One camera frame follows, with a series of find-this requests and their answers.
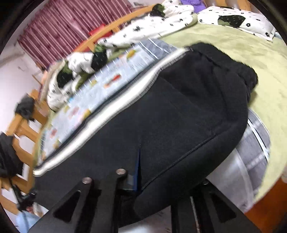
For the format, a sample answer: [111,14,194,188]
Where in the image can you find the wooden bed frame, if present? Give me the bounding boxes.
[0,0,287,233]

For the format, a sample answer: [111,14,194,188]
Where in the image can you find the white floral quilt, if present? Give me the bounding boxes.
[39,1,197,112]

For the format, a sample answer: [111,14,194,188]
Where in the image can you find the black pants with white stripe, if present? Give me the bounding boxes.
[34,47,248,220]

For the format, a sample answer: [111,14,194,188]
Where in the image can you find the fruit print plastic tablecloth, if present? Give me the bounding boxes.
[33,38,271,211]

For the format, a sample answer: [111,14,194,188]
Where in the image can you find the white floral pillow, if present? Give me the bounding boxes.
[197,6,276,41]

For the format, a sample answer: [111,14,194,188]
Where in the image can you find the maroon curtain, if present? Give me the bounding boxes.
[18,0,132,67]

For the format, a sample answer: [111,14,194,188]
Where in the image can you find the black garment on rail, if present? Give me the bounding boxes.
[0,132,23,178]

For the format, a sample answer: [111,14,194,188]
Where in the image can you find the dark jacket on bedpost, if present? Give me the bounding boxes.
[15,94,35,121]

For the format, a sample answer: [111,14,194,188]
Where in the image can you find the green bed sheet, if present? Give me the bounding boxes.
[163,23,286,209]

